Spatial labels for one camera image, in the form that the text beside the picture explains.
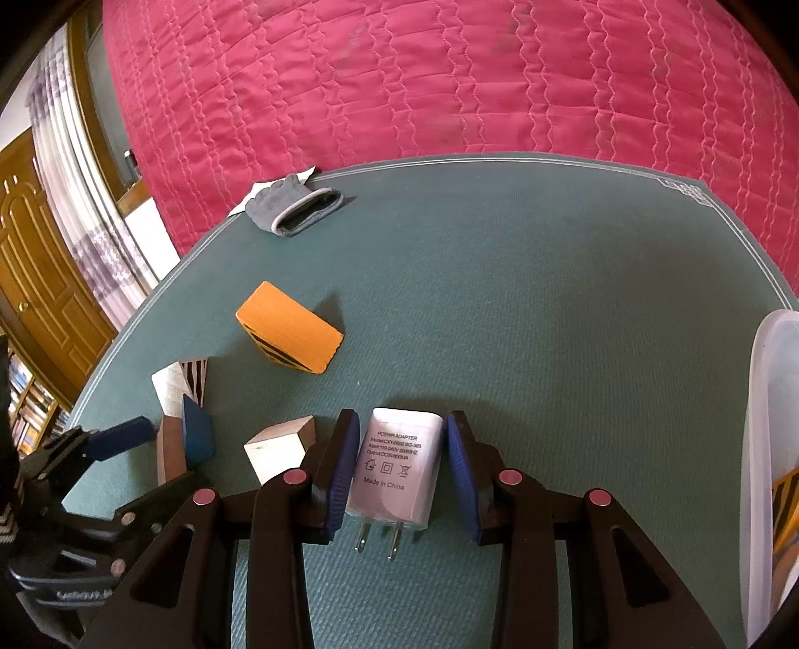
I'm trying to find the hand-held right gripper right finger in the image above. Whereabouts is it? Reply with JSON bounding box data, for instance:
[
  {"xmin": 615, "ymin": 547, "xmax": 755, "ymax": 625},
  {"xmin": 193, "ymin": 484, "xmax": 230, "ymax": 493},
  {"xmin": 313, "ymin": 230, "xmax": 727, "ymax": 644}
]
[{"xmin": 446, "ymin": 410, "xmax": 728, "ymax": 649}]

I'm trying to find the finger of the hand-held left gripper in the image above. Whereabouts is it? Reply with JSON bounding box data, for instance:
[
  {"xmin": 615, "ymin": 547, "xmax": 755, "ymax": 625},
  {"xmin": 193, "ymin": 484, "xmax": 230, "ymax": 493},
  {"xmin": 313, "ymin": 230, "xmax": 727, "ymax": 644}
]
[
  {"xmin": 59, "ymin": 471, "xmax": 197, "ymax": 575},
  {"xmin": 15, "ymin": 416, "xmax": 155, "ymax": 494}
]

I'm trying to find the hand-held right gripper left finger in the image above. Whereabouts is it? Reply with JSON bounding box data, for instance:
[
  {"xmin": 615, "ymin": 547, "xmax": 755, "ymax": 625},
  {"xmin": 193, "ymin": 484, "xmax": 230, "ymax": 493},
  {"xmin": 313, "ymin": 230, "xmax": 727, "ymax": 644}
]
[{"xmin": 75, "ymin": 408, "xmax": 363, "ymax": 649}]

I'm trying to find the brown block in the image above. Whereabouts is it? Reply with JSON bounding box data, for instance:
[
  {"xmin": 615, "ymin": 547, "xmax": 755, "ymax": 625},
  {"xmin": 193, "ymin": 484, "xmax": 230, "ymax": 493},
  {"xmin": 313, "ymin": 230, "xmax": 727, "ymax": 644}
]
[{"xmin": 156, "ymin": 413, "xmax": 188, "ymax": 488}]

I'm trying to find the white power adapter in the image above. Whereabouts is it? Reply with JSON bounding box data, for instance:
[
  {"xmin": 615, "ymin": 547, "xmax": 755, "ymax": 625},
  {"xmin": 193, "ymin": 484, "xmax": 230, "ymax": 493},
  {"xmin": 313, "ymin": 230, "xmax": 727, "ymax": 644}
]
[{"xmin": 345, "ymin": 407, "xmax": 445, "ymax": 561}]

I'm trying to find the light wooden block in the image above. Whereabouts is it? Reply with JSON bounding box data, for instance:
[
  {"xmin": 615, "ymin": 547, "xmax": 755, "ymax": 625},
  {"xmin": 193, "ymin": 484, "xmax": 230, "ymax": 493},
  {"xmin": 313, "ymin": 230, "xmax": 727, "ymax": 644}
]
[{"xmin": 243, "ymin": 416, "xmax": 316, "ymax": 486}]

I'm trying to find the white striped wedge block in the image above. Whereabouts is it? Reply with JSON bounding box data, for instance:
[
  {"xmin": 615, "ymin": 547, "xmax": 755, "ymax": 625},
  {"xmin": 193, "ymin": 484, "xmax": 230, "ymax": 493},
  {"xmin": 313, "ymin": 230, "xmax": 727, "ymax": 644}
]
[{"xmin": 151, "ymin": 355, "xmax": 210, "ymax": 416}]

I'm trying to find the blue block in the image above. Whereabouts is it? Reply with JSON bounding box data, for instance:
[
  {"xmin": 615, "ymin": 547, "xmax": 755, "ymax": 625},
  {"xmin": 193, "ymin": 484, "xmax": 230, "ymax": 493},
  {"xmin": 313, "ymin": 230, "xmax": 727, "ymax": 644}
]
[{"xmin": 181, "ymin": 394, "xmax": 216, "ymax": 470}]

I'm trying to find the large orange striped wedge block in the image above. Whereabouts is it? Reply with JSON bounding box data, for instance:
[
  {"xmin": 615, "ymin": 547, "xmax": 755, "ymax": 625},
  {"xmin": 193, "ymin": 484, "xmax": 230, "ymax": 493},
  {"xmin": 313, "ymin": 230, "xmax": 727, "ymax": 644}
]
[{"xmin": 235, "ymin": 281, "xmax": 345, "ymax": 375}]

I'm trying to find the clear plastic container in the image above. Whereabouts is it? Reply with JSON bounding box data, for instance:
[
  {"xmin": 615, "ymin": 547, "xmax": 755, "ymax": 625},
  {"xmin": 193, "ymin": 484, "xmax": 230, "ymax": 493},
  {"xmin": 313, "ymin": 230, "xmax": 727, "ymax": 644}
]
[{"xmin": 746, "ymin": 309, "xmax": 799, "ymax": 647}]

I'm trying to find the bookshelf with books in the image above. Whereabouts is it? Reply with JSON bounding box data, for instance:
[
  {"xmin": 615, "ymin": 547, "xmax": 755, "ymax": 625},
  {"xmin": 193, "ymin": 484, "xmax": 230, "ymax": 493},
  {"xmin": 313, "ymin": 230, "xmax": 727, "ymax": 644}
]
[{"xmin": 6, "ymin": 349, "xmax": 76, "ymax": 456}]

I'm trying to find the brown wooden door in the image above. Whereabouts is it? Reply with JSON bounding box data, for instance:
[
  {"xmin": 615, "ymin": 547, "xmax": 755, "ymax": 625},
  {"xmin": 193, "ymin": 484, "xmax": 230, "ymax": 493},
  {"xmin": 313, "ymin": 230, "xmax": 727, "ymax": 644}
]
[{"xmin": 0, "ymin": 128, "xmax": 119, "ymax": 375}]

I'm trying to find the sheer patterned curtain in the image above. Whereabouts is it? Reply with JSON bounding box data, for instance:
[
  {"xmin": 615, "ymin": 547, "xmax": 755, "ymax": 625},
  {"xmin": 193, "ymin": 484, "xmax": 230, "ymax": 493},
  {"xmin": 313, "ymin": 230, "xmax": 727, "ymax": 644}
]
[{"xmin": 28, "ymin": 25, "xmax": 160, "ymax": 331}]

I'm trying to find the grey work glove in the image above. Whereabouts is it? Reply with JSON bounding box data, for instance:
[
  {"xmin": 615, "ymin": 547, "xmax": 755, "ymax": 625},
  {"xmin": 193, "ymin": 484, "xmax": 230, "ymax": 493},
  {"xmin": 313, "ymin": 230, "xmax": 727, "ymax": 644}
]
[{"xmin": 245, "ymin": 173, "xmax": 346, "ymax": 238}]

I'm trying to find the white paper sheet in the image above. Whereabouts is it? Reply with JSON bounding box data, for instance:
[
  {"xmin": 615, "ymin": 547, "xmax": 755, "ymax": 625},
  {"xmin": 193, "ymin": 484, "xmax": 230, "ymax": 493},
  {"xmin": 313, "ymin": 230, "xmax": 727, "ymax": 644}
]
[{"xmin": 228, "ymin": 167, "xmax": 316, "ymax": 216}]

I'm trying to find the red quilted blanket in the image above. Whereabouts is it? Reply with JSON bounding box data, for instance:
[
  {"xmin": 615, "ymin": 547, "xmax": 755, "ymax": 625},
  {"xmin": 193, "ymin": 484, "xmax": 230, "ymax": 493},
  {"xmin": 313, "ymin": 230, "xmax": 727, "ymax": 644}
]
[{"xmin": 100, "ymin": 0, "xmax": 799, "ymax": 294}]

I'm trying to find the wooden window frame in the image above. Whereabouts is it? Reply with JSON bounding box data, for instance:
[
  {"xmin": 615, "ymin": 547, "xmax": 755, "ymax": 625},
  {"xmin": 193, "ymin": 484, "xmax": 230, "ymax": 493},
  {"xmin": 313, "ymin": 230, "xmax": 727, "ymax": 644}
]
[{"xmin": 67, "ymin": 9, "xmax": 151, "ymax": 216}]

